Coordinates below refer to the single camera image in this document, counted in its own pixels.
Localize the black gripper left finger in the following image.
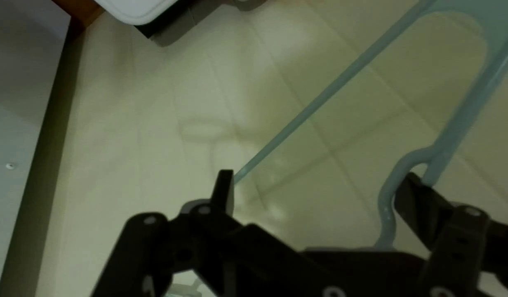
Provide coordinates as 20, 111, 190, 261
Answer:
91, 169, 335, 297

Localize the white plastic bin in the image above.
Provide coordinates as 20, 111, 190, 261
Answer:
95, 0, 179, 27

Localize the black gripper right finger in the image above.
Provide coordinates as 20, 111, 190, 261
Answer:
393, 172, 508, 297

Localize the grey cabinet panel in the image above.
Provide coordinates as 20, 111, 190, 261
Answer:
0, 0, 71, 297

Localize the light blue plastic clothes hanger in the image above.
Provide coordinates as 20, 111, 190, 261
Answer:
235, 0, 508, 253

